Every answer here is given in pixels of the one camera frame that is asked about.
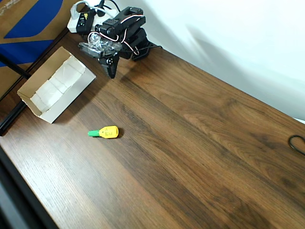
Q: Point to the plastic-wrapped wrist camera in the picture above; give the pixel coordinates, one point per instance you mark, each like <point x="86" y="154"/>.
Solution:
<point x="95" y="45"/>

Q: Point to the black upright pole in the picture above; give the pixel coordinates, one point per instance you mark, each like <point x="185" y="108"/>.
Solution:
<point x="14" y="68"/>

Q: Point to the yellow and green toy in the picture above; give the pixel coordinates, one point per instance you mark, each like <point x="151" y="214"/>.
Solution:
<point x="109" y="132"/>

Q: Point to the black power adapter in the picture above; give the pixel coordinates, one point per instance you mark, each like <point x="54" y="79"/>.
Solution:
<point x="84" y="21"/>

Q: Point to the blue and brown cardboard panel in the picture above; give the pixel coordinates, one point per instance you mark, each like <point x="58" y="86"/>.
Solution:
<point x="35" y="14"/>

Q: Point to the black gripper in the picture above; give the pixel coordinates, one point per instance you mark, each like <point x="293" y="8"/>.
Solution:
<point x="109" y="62"/>

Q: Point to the white cardboard box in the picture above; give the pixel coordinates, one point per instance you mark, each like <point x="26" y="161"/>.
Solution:
<point x="71" y="95"/>

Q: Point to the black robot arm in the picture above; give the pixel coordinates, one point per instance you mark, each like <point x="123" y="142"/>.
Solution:
<point x="133" y="26"/>

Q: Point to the white power strip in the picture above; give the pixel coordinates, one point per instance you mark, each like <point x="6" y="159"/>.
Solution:
<point x="72" y="25"/>

